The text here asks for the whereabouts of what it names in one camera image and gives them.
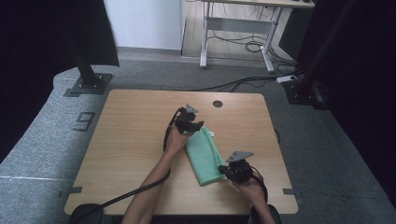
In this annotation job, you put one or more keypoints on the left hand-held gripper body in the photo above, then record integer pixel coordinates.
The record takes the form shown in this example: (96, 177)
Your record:
(185, 118)

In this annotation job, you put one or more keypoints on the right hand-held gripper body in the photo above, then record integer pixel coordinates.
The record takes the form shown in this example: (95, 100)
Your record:
(239, 168)

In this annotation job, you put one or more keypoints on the green towel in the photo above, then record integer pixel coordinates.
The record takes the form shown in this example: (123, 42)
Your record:
(204, 158)

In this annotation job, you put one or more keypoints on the person's right hand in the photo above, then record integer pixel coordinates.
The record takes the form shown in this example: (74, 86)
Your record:
(250, 188)

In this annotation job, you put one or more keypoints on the person's left hand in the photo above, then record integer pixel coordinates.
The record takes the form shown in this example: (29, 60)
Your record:
(176, 140)

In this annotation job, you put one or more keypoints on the black round table grommet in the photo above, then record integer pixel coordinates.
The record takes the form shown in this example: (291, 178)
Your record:
(217, 104)

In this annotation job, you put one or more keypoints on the grey tape strip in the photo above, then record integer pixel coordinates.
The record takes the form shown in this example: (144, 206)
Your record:
(291, 191)
(72, 190)

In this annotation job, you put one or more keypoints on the white power strip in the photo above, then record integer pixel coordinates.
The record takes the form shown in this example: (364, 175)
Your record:
(286, 79)

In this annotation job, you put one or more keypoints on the black metal stand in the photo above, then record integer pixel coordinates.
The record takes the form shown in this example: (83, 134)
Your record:
(306, 90)
(90, 81)

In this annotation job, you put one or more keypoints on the black computer tower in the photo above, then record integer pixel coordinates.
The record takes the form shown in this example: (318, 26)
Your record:
(292, 34)

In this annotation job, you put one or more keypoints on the black curtain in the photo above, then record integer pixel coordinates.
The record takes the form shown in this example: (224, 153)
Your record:
(31, 62)
(367, 93)

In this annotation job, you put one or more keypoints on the white desk frame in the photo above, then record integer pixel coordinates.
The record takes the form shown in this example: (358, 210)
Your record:
(239, 25)

